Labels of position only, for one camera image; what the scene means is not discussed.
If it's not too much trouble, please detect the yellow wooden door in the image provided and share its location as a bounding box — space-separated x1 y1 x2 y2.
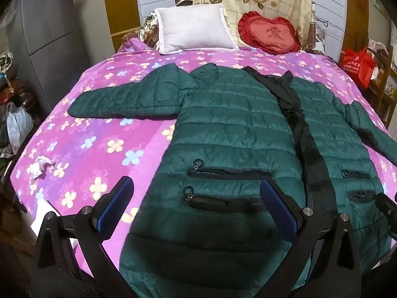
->
104 0 141 53

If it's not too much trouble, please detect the red heart-shaped cushion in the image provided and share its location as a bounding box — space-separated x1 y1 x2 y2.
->
238 11 302 54

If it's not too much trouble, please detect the purple floral bed sheet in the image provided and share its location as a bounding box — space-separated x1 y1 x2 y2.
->
9 37 397 286

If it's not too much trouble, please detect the brown floral blanket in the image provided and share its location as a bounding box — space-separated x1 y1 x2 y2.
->
138 11 162 47

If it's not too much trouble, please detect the dark green puffer jacket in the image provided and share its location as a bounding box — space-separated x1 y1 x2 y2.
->
67 63 397 292

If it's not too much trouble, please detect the wooden shelf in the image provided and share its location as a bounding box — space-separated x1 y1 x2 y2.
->
369 39 397 125

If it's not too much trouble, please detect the orange wooden door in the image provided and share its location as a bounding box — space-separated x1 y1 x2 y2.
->
344 0 369 53

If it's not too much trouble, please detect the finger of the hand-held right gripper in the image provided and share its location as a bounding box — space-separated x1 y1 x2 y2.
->
375 192 397 221

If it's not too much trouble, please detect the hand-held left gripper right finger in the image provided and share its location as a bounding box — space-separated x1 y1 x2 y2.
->
260 177 362 298

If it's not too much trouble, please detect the crumpled white tissue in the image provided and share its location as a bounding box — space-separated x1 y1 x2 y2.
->
26 157 56 187

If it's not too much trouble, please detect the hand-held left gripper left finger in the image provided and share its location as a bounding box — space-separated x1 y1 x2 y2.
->
31 175 137 298

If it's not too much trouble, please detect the white pillow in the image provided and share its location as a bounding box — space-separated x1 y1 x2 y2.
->
154 3 239 55

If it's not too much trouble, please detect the white plastic bag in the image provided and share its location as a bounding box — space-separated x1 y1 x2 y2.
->
6 102 34 154

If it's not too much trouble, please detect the grey cabinet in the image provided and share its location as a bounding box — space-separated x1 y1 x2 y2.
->
9 0 121 106

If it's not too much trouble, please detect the red gift bag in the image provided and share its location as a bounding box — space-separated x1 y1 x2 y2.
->
341 46 377 87

